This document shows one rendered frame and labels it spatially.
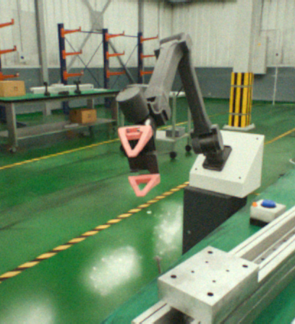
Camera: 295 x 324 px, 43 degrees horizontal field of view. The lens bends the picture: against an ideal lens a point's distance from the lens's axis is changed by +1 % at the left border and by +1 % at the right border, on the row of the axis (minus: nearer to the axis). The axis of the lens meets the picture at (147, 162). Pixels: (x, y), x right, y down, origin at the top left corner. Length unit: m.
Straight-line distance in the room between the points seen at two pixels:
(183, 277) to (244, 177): 0.81
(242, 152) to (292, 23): 11.24
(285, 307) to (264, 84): 12.06
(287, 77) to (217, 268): 11.97
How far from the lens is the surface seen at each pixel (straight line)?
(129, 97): 0.81
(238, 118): 7.58
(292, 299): 0.89
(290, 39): 12.60
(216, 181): 1.46
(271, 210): 1.17
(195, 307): 0.64
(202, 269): 0.70
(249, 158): 1.47
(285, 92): 12.60
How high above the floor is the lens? 1.26
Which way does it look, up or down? 15 degrees down
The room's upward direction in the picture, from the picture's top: straight up
